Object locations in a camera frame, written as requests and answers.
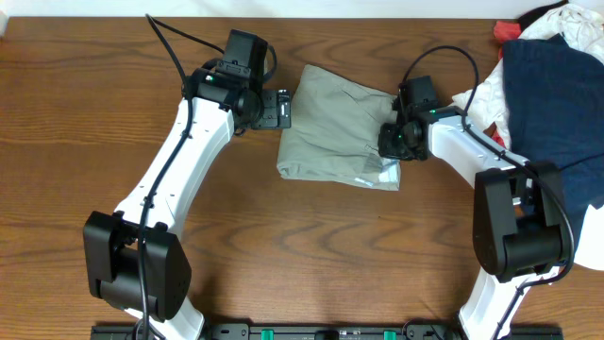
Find white garment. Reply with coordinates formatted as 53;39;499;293
452;4;603;270

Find black garment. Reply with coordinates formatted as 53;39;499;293
517;0;569;31

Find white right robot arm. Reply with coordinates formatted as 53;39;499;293
378;76;575;339

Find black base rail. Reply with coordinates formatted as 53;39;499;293
90;323;564;340

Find navy blue garment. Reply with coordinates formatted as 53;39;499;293
503;34;603;225

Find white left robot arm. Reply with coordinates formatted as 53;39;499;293
83;29;292;339

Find red garment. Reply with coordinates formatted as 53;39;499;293
487;21;521;146

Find khaki green shorts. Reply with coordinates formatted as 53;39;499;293
277;64;401;191

